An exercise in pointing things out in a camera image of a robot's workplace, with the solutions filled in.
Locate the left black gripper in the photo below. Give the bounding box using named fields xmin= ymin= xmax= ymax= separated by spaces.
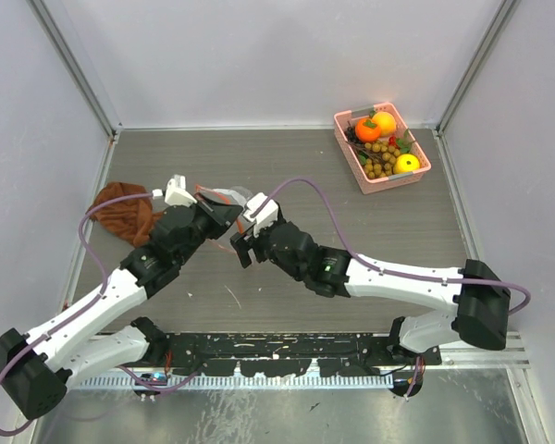
xmin=175 ymin=192 xmax=241 ymax=266

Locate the clear orange-zip bag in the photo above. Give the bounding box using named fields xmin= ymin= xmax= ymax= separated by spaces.
xmin=195 ymin=184 xmax=253 ymax=254

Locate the orange persimmon toy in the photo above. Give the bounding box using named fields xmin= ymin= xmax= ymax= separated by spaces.
xmin=354 ymin=117 xmax=381 ymax=143

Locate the yellow lemon toy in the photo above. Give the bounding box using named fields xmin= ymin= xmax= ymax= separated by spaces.
xmin=393 ymin=154 xmax=421 ymax=175

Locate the orange peach toy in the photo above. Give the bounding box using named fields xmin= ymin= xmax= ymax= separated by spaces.
xmin=371 ymin=111 xmax=397 ymax=137

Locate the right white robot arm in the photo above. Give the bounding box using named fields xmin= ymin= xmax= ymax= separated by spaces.
xmin=230 ymin=222 xmax=511 ymax=364

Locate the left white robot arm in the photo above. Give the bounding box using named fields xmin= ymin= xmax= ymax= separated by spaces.
xmin=0 ymin=190 xmax=246 ymax=421

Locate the brown cloth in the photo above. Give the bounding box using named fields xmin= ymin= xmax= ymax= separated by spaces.
xmin=89 ymin=182 xmax=163 ymax=247

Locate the dark grape bunch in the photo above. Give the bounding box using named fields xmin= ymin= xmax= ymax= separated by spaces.
xmin=344 ymin=126 xmax=359 ymax=143

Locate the brown longan bunch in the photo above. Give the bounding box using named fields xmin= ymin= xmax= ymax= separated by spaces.
xmin=358 ymin=141 xmax=401 ymax=179

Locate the red cherry with leaves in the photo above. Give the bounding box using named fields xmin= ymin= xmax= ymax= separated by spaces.
xmin=388 ymin=129 xmax=416 ymax=154

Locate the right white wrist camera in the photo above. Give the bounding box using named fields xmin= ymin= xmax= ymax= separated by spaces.
xmin=243 ymin=192 xmax=279 ymax=237

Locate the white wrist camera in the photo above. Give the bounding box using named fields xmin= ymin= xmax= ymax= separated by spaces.
xmin=152 ymin=175 xmax=196 ymax=207
xmin=243 ymin=192 xmax=279 ymax=237

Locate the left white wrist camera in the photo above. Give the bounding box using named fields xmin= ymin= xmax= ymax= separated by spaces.
xmin=152 ymin=175 xmax=196 ymax=207

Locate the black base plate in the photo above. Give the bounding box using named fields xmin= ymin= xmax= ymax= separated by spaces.
xmin=161 ymin=330 xmax=443 ymax=378

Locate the slotted cable duct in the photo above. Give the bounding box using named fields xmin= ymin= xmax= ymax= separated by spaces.
xmin=78 ymin=371 xmax=394 ymax=390

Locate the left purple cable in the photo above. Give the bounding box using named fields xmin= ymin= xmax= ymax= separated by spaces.
xmin=0 ymin=191 xmax=204 ymax=437

